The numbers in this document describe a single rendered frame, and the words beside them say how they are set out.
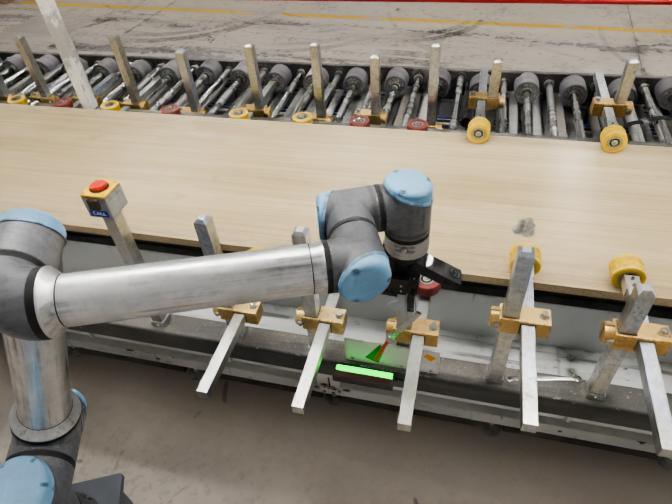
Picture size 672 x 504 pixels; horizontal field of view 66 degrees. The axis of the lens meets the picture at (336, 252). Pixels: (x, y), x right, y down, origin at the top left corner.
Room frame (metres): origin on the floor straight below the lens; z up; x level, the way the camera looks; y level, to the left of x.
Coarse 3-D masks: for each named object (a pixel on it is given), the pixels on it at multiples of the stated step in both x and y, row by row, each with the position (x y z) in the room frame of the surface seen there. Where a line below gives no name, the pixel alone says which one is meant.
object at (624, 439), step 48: (96, 240) 1.35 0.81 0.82; (144, 240) 1.30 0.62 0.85; (480, 288) 0.97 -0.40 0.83; (0, 336) 1.65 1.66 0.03; (576, 336) 0.89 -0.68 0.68; (288, 384) 1.18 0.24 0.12; (336, 384) 1.11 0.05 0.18; (528, 432) 0.92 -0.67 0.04; (576, 432) 0.85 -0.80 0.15; (624, 432) 0.83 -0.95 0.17
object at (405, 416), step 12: (420, 300) 0.92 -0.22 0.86; (420, 336) 0.80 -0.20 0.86; (420, 348) 0.76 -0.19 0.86; (408, 360) 0.73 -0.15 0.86; (420, 360) 0.73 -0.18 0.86; (408, 372) 0.70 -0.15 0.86; (408, 384) 0.66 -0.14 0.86; (408, 396) 0.63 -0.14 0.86; (408, 408) 0.60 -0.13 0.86; (408, 420) 0.57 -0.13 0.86
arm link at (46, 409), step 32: (0, 224) 0.70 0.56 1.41; (32, 224) 0.70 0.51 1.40; (32, 256) 0.63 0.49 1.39; (32, 352) 0.63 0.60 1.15; (64, 352) 0.68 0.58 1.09; (32, 384) 0.63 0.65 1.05; (64, 384) 0.66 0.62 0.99; (32, 416) 0.62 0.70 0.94; (64, 416) 0.65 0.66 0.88; (32, 448) 0.59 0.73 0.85; (64, 448) 0.61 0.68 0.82
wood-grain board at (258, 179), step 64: (0, 128) 2.06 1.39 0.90; (64, 128) 2.01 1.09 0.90; (128, 128) 1.96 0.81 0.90; (192, 128) 1.91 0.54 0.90; (256, 128) 1.86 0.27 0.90; (320, 128) 1.82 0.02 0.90; (384, 128) 1.77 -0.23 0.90; (0, 192) 1.57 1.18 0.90; (64, 192) 1.54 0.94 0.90; (128, 192) 1.50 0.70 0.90; (192, 192) 1.47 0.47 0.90; (256, 192) 1.43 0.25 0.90; (320, 192) 1.40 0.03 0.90; (448, 192) 1.33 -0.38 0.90; (512, 192) 1.30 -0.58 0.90; (576, 192) 1.27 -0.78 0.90; (640, 192) 1.24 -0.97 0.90; (448, 256) 1.04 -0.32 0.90; (576, 256) 0.99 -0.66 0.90; (640, 256) 0.97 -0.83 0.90
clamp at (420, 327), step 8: (392, 320) 0.85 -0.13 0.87; (416, 320) 0.84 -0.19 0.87; (424, 320) 0.84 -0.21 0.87; (432, 320) 0.84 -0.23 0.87; (392, 328) 0.83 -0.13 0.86; (416, 328) 0.82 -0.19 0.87; (424, 328) 0.82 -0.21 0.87; (400, 336) 0.82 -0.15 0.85; (408, 336) 0.81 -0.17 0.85; (424, 336) 0.80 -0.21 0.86; (432, 336) 0.79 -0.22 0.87; (424, 344) 0.80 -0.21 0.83; (432, 344) 0.79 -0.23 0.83
